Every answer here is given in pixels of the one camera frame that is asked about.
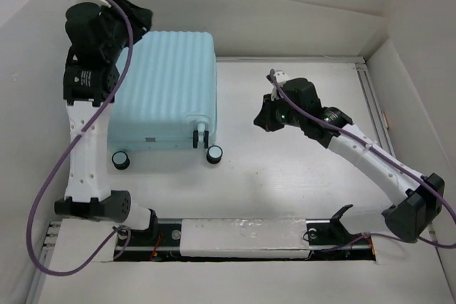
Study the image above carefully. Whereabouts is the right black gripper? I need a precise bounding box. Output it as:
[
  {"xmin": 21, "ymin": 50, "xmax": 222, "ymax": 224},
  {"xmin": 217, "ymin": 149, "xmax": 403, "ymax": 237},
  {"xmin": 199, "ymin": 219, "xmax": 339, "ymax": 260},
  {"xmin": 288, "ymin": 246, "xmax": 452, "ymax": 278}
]
[{"xmin": 253, "ymin": 91, "xmax": 305, "ymax": 132}]

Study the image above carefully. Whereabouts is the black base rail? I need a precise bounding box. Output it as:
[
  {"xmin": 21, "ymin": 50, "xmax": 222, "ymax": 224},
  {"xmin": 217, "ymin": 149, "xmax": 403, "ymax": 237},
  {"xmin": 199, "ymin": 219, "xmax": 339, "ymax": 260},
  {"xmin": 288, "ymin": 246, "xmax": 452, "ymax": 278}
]
[{"xmin": 114, "ymin": 218, "xmax": 376, "ymax": 262}]

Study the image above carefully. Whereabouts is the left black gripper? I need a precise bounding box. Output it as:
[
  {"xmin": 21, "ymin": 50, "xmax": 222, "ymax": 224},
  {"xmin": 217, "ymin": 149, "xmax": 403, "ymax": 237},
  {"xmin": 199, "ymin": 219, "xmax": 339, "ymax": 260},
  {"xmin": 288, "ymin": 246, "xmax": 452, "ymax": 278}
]
[{"xmin": 98, "ymin": 0, "xmax": 151, "ymax": 61}]

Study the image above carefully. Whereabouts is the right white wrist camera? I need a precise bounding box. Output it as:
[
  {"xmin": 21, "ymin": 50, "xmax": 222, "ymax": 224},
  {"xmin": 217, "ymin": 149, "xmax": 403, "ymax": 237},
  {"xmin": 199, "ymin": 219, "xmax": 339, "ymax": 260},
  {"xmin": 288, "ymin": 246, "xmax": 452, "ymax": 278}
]
[{"xmin": 266, "ymin": 69, "xmax": 291, "ymax": 101}]

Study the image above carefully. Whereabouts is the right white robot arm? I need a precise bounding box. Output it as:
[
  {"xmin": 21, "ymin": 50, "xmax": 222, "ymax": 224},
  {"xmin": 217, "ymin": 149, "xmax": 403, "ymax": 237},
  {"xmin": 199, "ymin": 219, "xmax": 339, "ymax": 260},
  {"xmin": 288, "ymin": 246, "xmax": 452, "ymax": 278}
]
[{"xmin": 254, "ymin": 92, "xmax": 445, "ymax": 243}]

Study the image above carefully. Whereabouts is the light blue suitcase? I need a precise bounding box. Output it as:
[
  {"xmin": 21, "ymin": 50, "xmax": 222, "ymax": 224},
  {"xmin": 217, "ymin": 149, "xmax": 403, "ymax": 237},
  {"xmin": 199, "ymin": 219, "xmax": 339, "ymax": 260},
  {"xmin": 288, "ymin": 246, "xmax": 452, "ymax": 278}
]
[{"xmin": 108, "ymin": 31, "xmax": 217, "ymax": 170}]

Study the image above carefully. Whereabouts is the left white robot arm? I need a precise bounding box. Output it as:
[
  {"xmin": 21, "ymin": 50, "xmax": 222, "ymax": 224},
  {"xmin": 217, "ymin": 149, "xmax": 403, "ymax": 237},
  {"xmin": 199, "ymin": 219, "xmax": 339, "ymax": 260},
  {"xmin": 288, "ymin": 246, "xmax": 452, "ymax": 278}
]
[{"xmin": 54, "ymin": 0, "xmax": 159, "ymax": 245}]

